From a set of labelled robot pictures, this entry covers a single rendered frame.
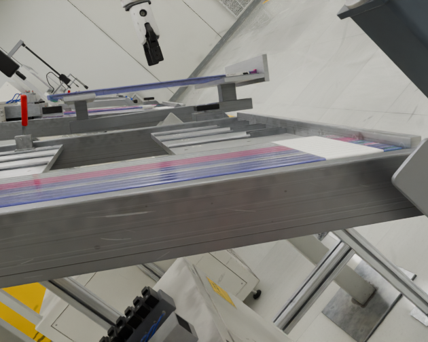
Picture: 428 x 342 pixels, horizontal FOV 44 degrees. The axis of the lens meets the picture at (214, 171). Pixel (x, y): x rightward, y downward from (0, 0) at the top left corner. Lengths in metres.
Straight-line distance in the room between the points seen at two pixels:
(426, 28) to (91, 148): 0.72
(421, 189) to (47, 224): 0.31
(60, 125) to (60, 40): 6.72
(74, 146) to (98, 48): 7.45
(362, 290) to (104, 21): 7.39
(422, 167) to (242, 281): 1.66
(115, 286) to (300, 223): 1.57
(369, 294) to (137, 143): 0.88
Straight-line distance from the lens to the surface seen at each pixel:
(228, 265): 2.04
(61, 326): 2.07
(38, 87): 5.56
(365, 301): 1.66
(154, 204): 0.44
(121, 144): 1.11
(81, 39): 8.56
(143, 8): 1.48
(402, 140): 0.54
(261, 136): 0.83
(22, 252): 0.45
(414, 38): 1.17
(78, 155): 1.11
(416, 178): 0.46
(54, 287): 1.21
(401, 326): 1.53
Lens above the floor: 0.98
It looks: 15 degrees down
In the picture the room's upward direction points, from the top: 50 degrees counter-clockwise
